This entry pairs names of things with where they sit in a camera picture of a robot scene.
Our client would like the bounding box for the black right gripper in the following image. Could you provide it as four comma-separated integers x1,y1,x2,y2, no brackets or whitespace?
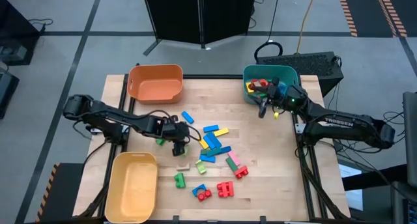
258,77,306,119

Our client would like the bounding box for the short blue wooden plank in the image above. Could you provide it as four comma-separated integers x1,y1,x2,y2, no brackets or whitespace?
180,110,195,125

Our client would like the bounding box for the red arch block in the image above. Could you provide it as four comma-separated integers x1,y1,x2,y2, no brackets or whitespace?
250,77,270,92

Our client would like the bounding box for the teal plastic bin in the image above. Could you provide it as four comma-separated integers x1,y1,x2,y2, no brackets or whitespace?
242,64,301,106

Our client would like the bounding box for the black perforated equipment case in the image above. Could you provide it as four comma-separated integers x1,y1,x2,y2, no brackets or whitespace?
255,51,345,98

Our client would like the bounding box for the teal wooden plank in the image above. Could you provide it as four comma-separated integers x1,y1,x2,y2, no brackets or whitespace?
205,147,223,158

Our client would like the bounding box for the orange plastic bin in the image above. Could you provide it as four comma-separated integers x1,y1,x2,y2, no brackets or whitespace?
126,64,184,105

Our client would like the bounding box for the blue arch block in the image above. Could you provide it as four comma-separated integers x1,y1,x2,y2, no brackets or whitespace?
191,183,208,198

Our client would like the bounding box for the pink wooden plank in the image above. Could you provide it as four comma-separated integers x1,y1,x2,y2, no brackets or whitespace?
227,150,242,167

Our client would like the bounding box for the dark green wooden plank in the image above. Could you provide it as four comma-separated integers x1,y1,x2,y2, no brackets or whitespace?
225,156,239,173

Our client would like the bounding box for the red two-stud plastic brick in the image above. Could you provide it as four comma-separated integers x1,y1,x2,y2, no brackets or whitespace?
234,165,250,180
197,188,213,203

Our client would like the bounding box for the yellow plastic bin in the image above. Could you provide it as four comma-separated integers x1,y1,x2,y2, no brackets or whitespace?
104,151,160,224

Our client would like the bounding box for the red four-stud plastic brick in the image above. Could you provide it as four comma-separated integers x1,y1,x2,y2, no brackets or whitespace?
216,181,235,198

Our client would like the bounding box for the black partition panel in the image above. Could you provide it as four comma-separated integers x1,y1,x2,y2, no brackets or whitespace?
201,0,257,45
141,0,205,57

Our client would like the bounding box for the black hazard-striped floor mat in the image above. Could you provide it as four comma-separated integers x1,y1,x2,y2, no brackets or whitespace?
35,162,85,223

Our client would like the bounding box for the black floor equipment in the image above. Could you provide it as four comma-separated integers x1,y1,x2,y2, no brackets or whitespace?
0,67,20,119

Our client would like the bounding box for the black cabinet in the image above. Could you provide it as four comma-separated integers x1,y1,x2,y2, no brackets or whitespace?
0,0,42,67

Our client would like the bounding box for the black looped cable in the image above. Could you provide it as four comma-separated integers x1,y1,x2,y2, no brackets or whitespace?
253,0,284,64

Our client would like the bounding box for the yellow cable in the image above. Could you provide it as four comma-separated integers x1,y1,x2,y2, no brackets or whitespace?
295,0,319,55

